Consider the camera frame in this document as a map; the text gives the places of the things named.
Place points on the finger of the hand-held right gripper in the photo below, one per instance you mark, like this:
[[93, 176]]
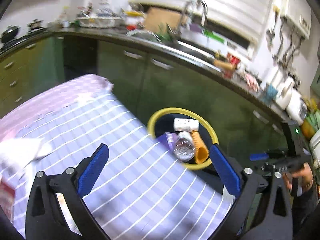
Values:
[[258, 157]]

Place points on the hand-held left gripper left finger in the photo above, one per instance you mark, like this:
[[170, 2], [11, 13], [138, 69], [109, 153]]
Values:
[[93, 170]]

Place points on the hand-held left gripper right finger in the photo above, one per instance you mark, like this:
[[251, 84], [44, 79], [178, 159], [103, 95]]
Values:
[[225, 170]]

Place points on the orange foam net sleeve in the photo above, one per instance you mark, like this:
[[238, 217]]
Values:
[[201, 152]]

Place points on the clear plastic water bottle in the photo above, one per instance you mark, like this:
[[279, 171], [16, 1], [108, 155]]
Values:
[[183, 147]]

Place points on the small white plastic bottle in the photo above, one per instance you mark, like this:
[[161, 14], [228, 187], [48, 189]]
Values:
[[185, 124]]

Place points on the purple cardboard box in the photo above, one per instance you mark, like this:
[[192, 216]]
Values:
[[170, 140]]

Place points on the yellow rimmed waste bin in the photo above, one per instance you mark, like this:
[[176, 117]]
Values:
[[163, 125]]

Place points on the person's right hand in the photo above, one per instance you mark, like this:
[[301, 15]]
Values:
[[307, 176]]

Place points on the blue checked tablecloth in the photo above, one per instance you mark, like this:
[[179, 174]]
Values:
[[125, 135]]

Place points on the white rice cooker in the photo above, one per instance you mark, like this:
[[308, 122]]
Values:
[[292, 100]]

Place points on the blue dish cloth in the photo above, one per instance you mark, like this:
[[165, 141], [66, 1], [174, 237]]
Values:
[[270, 93]]

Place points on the white crumpled paper towel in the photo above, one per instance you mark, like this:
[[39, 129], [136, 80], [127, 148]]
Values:
[[20, 152]]

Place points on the pink cloth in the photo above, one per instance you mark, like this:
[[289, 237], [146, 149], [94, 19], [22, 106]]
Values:
[[252, 81]]

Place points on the red instant noodle cup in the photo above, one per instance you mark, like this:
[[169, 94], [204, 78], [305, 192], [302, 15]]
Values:
[[233, 63]]

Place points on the green lower kitchen cabinets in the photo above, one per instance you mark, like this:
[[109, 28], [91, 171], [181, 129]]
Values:
[[175, 85]]

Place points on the steel water pipes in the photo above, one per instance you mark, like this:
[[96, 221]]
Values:
[[282, 40]]

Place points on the steel kitchen sink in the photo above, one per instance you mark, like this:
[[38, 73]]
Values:
[[195, 51]]

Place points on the green plastic board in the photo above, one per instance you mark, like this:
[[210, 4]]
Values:
[[213, 35]]

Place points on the purple sponge holder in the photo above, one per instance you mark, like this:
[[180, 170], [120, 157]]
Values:
[[196, 28]]

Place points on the steel colander bowl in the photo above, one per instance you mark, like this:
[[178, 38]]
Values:
[[142, 34]]

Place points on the white mug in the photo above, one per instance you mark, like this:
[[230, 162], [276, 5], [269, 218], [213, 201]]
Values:
[[66, 24]]

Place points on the green leafy plant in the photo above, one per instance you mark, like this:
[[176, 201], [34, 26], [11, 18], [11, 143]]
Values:
[[166, 33]]

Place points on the white dish rack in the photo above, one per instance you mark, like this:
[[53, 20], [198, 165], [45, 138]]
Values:
[[100, 21]]

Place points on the white water heater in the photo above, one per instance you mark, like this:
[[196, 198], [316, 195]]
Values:
[[296, 7]]

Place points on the steel cooking pot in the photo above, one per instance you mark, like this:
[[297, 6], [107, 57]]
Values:
[[35, 25]]

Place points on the white window blind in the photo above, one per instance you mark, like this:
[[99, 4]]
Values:
[[212, 5]]

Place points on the black wok with lid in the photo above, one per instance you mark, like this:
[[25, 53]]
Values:
[[10, 33]]

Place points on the row of sauce bottles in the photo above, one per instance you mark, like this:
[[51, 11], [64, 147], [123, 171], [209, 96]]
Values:
[[87, 10]]

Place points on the yellow plastic container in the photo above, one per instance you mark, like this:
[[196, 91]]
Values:
[[135, 13]]

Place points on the steel kitchen faucet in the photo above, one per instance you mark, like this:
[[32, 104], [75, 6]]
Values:
[[192, 7]]

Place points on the wooden cutting board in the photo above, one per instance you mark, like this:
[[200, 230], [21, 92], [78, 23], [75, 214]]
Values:
[[162, 18]]

